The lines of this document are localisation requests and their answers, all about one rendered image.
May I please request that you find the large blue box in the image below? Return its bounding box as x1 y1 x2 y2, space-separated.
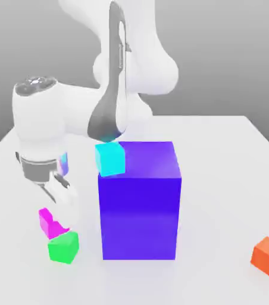
98 141 182 261

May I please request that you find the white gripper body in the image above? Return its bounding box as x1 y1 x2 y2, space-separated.
40 178 80 228

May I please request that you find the small magenta cube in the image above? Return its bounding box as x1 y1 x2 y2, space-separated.
38 207 70 240

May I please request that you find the small cyan cube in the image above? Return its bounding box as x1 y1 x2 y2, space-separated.
94 141 126 178

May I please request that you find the small orange cube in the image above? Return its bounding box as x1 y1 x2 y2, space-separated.
250 236 269 278

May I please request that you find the small green cube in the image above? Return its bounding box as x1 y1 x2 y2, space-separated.
48 231 80 265

